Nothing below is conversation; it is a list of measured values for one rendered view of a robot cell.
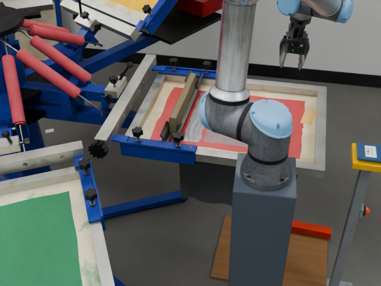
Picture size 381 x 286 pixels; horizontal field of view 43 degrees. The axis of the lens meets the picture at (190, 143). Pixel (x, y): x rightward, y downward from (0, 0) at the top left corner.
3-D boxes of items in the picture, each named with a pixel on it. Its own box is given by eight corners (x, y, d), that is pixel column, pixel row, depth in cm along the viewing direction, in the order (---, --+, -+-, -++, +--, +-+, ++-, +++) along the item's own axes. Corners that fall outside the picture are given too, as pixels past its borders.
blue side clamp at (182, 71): (221, 83, 233) (222, 71, 229) (220, 89, 229) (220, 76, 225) (161, 77, 239) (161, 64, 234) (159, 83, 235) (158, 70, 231)
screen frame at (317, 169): (325, 93, 223) (326, 86, 220) (323, 178, 178) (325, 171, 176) (160, 76, 237) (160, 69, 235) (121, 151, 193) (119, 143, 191)
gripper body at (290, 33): (283, 54, 169) (288, 22, 161) (284, 42, 176) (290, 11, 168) (305, 57, 168) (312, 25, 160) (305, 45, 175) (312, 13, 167)
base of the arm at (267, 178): (291, 194, 138) (295, 168, 131) (237, 189, 140) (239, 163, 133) (291, 159, 149) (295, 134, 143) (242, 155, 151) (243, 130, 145)
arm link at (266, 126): (278, 167, 132) (283, 127, 123) (235, 150, 138) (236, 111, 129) (296, 144, 139) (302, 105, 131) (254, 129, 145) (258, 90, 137)
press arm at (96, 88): (126, 96, 217) (125, 87, 213) (122, 104, 212) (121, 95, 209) (90, 92, 220) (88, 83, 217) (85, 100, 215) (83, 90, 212)
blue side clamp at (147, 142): (197, 157, 191) (197, 143, 187) (194, 165, 187) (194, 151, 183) (125, 147, 197) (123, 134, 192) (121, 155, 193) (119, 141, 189)
